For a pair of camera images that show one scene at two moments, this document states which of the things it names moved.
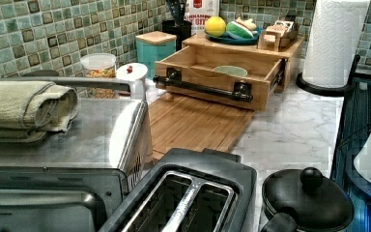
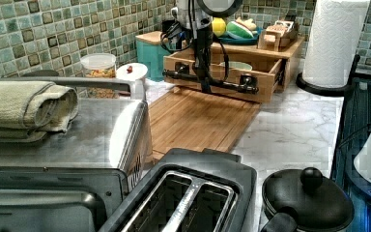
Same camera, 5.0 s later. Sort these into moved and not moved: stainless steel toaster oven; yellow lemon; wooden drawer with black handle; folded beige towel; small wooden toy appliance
Moved: wooden drawer with black handle
Not moved: yellow lemon; folded beige towel; small wooden toy appliance; stainless steel toaster oven
